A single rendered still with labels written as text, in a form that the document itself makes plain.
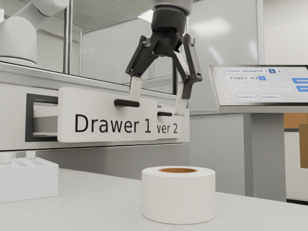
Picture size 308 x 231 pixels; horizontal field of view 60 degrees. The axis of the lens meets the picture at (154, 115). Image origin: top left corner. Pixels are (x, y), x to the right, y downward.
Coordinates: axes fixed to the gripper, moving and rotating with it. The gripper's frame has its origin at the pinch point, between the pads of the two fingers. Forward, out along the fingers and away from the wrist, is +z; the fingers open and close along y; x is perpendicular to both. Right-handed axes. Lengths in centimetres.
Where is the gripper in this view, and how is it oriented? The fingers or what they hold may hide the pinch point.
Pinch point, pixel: (155, 105)
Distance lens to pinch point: 59.6
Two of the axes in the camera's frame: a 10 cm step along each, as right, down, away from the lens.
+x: -6.4, -0.5, -7.6
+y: -7.5, -1.7, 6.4
